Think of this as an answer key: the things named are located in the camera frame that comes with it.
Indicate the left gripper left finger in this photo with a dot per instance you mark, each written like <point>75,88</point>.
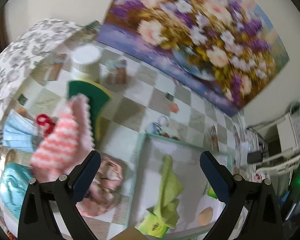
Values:
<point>36,219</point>

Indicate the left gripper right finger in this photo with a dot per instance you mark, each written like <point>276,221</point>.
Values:
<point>264,218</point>

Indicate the round beige powder puff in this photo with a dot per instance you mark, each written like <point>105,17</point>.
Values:
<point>205,217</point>

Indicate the pink floral cloth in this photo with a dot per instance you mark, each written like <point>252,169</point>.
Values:
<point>102,193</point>

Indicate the pink striped fluffy towel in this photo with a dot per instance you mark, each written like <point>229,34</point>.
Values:
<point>68,145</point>

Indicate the blue face mask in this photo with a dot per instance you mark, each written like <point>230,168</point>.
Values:
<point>19,133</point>

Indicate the lime green cloth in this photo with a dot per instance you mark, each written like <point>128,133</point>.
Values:
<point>170,188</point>

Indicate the red pink flower hairclip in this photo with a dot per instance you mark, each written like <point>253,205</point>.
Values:
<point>46,124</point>

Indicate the green tissue pack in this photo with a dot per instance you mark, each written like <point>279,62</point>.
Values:
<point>151,225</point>
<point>210,192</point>

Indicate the green yellow sponge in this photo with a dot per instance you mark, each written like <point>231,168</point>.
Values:
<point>98,97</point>

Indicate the green tissue pack front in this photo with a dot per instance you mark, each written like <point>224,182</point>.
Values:
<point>210,192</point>

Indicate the teal plastic toy case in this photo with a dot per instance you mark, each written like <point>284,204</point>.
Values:
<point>13,185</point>

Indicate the black power adapter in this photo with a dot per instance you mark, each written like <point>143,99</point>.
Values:
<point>254,157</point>

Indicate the teal shallow box tray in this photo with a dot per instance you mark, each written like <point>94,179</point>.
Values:
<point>186,166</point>

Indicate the floral white tablecloth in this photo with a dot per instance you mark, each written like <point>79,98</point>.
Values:
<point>20,57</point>

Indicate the white pill bottle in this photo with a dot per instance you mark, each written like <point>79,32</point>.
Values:
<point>85,63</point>

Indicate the floral painting canvas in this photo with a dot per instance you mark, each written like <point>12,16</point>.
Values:
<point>227,51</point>

